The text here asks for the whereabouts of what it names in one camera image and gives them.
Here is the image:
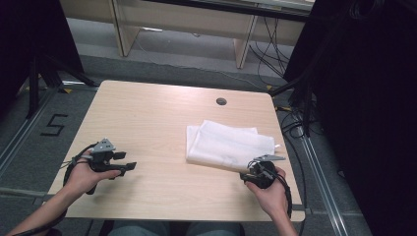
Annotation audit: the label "bundle of black floor cables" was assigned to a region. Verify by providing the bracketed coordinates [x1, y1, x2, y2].
[248, 16, 293, 79]

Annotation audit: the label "white cloth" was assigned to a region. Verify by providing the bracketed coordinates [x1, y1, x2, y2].
[185, 119, 282, 174]

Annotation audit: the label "person's left hand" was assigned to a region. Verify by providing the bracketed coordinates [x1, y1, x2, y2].
[64, 150, 122, 195]

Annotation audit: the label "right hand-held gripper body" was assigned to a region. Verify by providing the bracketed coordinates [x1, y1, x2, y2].
[247, 154, 286, 190]

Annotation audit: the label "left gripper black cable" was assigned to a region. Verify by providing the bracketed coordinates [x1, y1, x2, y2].
[13, 143, 100, 236]

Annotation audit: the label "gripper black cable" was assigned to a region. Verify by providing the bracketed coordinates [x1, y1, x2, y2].
[13, 143, 100, 236]
[257, 161, 294, 219]

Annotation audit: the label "black floor cables by rail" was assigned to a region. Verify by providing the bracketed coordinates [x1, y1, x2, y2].
[275, 106, 309, 198]

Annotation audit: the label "light wooden desk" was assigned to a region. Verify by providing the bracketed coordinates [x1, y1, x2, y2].
[58, 0, 317, 70]

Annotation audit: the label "black metal stand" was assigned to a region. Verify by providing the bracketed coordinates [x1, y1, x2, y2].
[268, 74, 315, 138]
[25, 53, 99, 120]

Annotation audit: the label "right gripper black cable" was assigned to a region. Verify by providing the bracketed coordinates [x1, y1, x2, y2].
[257, 161, 294, 219]

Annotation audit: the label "person's right leg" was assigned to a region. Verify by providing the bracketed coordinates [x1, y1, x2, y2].
[186, 221, 246, 236]

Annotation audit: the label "thin white floor cable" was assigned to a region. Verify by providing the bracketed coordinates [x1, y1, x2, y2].
[133, 30, 269, 90]

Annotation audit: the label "person's leg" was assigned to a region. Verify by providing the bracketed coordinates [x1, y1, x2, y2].
[186, 221, 246, 236]
[107, 220, 171, 236]

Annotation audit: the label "black curtain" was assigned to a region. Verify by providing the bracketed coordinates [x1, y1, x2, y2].
[283, 0, 417, 236]
[0, 0, 85, 114]

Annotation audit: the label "person's right hand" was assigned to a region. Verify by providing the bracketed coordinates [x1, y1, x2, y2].
[244, 166, 290, 219]

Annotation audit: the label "person's left leg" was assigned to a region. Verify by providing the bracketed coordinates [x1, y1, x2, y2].
[107, 220, 171, 236]

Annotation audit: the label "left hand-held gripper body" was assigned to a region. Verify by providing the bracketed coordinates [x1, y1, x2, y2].
[87, 138, 121, 173]

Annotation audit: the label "aluminium floor rail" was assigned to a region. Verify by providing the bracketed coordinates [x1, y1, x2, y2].
[298, 126, 349, 236]
[0, 186, 55, 206]
[0, 86, 63, 176]

